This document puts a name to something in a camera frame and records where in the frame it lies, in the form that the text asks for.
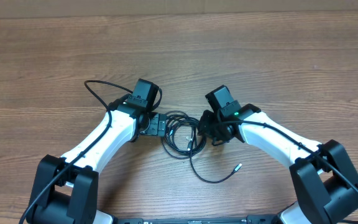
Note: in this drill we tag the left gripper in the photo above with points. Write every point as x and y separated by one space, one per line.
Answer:
156 126

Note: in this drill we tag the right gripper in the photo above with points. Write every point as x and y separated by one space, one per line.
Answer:
205 129

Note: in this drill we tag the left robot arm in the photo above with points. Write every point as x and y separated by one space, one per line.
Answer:
65 188

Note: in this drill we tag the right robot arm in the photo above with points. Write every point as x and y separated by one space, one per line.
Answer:
323 175

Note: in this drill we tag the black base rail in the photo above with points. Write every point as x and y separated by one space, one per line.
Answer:
194 220

